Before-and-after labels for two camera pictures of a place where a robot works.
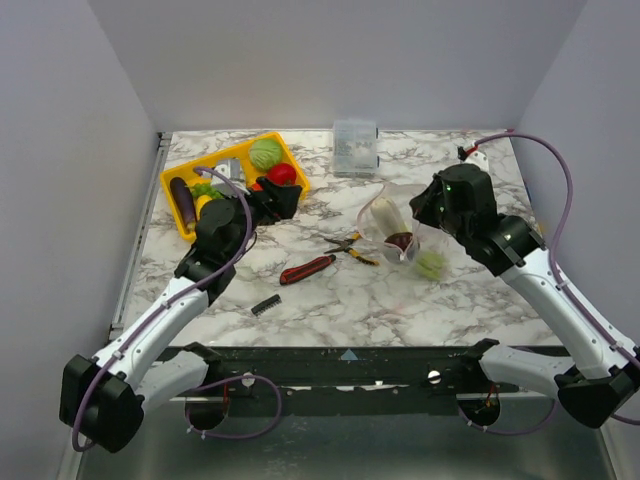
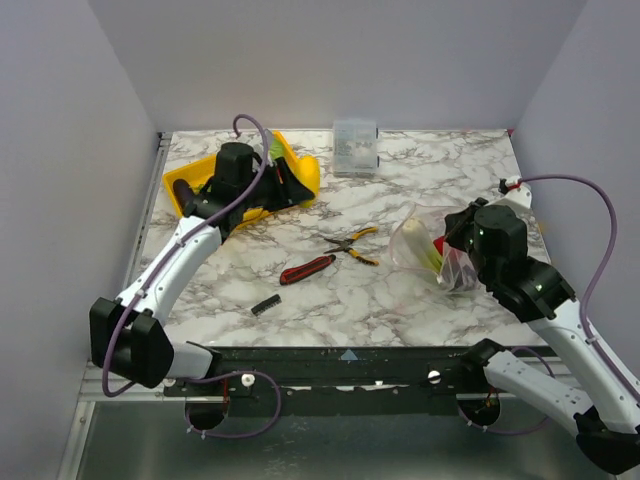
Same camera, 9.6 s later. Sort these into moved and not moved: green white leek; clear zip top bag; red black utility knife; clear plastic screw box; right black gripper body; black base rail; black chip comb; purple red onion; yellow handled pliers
Moved: clear zip top bag; green white leek; right black gripper body; purple red onion
Not moved: yellow handled pliers; black base rail; black chip comb; red black utility knife; clear plastic screw box
